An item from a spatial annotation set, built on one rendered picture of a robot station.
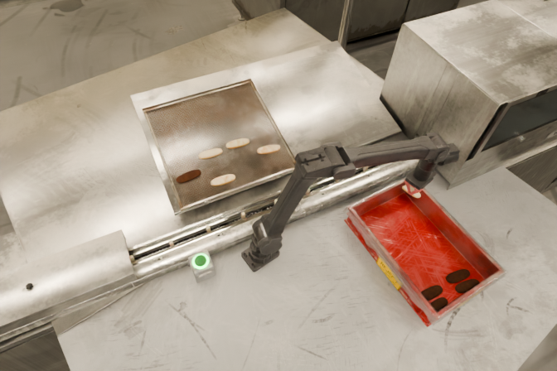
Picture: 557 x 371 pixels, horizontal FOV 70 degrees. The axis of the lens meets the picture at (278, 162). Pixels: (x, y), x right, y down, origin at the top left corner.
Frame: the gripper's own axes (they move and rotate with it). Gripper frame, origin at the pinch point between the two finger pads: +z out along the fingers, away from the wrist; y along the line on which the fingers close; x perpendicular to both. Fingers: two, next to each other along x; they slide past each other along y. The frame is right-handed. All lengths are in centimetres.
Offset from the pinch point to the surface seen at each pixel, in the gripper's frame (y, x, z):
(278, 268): -53, 15, 16
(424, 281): -17.2, -22.9, 15.4
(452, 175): 24.2, -4.5, 7.6
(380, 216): -8.1, 4.5, 15.5
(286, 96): 2, 70, 3
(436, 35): 42, 31, -32
